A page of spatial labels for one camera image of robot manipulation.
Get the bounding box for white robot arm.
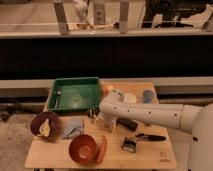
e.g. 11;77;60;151
99;89;213;171

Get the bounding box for green plastic tray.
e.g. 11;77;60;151
47;77;101;114

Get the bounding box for metal spoon in tray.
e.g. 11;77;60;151
55;90;61;108

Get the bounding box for orange fruit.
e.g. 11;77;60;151
104;85;114;96

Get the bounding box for white paper cup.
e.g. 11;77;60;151
123;93;137;103

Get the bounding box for blue grey cup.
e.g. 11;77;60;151
143;90;154;103

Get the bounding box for black rectangular block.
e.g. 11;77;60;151
117;118;138;131

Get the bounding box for grey blue cloth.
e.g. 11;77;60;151
61;119;84;139

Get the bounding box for wooden folding table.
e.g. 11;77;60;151
24;80;178;170

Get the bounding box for dark red bowl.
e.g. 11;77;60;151
30;111;60;139

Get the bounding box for orange bowl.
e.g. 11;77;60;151
69;134;97;164

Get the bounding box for cream banana piece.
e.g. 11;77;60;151
39;119;50;137

